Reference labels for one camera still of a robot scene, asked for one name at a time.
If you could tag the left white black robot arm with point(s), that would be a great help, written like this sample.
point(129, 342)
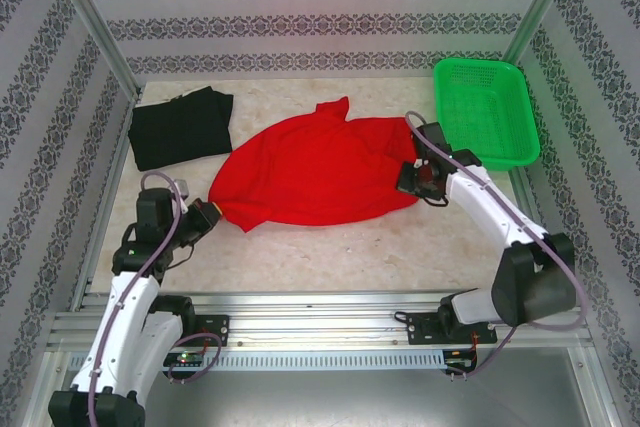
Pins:
point(125, 327)

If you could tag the red bear print t-shirt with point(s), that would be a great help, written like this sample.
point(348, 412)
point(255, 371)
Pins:
point(320, 172)

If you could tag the aluminium mounting rail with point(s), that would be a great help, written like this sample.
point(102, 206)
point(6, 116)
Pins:
point(310, 324)

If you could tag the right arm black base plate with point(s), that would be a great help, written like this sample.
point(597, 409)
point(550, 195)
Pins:
point(420, 329)

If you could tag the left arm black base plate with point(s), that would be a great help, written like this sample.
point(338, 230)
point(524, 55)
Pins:
point(217, 329)

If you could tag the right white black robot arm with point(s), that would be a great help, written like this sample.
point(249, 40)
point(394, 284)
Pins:
point(530, 277)

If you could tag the aluminium frame post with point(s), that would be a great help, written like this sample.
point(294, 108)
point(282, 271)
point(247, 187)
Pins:
point(95, 22)
point(540, 7)

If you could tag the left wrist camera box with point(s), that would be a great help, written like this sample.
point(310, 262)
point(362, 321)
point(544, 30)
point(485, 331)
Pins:
point(182, 192)

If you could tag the folded black t-shirt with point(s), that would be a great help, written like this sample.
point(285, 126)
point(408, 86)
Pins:
point(180, 127)

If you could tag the aluminium side rail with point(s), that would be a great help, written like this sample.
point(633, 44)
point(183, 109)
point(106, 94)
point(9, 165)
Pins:
point(530, 197)
point(107, 187)

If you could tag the green plastic basket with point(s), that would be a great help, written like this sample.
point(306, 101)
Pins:
point(485, 112)

